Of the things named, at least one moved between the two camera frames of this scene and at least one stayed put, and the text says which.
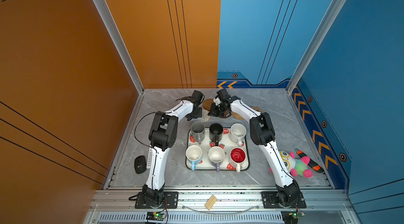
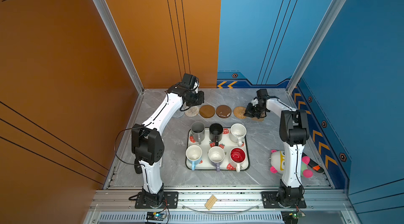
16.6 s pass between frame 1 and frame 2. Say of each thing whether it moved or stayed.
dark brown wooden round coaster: stayed
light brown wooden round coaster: moved
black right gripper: moved
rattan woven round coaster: stayed
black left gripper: moved
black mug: stayed
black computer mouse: stayed
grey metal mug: stayed
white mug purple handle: stayed
